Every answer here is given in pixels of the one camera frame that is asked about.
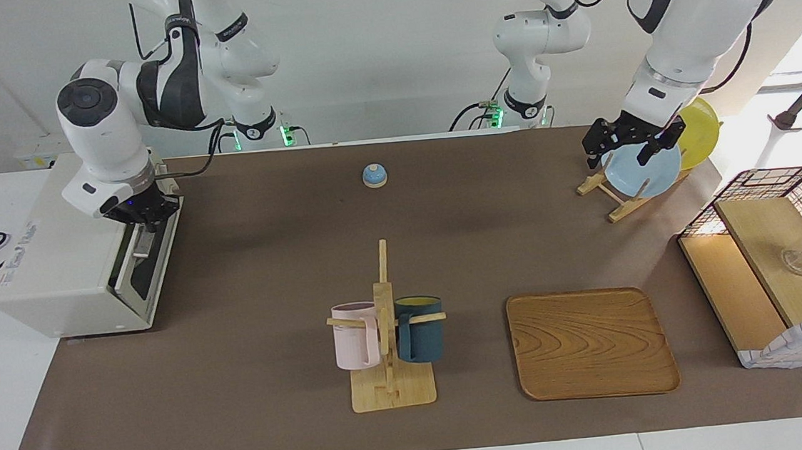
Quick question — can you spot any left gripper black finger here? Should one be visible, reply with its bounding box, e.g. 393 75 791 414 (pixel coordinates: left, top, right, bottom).
582 121 612 170
635 124 688 166

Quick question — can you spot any beige toaster oven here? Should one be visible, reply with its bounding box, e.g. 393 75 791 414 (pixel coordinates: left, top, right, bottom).
0 144 193 343

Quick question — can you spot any light blue plate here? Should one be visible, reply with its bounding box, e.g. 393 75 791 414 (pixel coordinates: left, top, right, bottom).
601 139 686 203

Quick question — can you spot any yellow plate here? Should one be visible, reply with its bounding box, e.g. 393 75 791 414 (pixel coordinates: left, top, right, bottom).
670 95 724 172

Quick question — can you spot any wooden plate rack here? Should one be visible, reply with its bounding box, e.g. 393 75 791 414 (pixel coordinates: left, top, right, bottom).
576 159 694 226

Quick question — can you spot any white power strip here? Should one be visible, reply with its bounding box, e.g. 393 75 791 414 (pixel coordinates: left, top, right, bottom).
13 131 82 172

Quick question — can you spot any small clear glass object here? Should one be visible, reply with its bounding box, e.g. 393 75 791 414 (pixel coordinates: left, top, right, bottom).
778 247 802 278

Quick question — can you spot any wooden serving tray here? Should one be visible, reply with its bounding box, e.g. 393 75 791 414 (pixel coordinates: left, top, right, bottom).
505 283 683 406

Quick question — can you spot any brown table mat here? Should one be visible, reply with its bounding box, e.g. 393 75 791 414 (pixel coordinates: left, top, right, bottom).
0 108 802 450

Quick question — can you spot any small blue call bell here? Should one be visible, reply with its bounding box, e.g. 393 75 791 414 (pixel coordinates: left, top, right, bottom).
361 163 390 189

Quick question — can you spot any pink mug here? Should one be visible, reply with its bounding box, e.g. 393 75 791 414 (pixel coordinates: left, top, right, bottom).
330 301 383 372

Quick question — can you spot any white grid-pattern basket liner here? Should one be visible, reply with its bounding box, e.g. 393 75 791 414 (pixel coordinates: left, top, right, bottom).
734 314 802 372

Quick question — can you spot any dark blue mug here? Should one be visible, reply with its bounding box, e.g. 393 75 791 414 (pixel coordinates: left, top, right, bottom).
392 294 447 366

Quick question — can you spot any wooden mug tree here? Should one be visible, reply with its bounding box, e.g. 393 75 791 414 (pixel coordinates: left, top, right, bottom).
321 235 454 416

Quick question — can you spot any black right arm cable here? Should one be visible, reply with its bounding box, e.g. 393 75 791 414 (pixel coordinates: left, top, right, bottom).
130 0 230 182

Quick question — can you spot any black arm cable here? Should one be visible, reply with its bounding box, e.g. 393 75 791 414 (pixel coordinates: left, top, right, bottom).
527 0 802 108
130 0 230 182

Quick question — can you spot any black base cable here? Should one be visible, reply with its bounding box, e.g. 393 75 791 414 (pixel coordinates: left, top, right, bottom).
205 120 240 155
445 66 514 133

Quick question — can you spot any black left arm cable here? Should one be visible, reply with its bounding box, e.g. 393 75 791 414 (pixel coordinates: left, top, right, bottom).
527 0 802 108

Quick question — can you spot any wire basket with wooden shelves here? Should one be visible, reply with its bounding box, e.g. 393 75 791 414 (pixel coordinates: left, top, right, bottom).
673 166 802 376

